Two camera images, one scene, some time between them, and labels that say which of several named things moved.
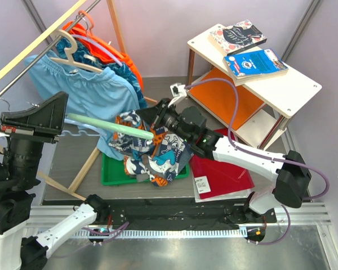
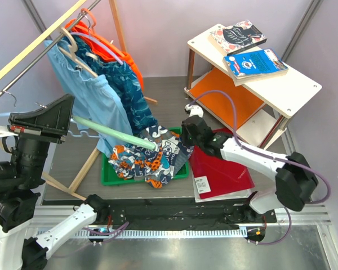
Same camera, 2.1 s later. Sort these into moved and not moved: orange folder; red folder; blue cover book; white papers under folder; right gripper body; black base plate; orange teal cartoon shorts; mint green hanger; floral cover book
Moved: orange teal cartoon shorts; mint green hanger; right gripper body
Not moved: black base plate; floral cover book; blue cover book; red folder; orange folder; white papers under folder
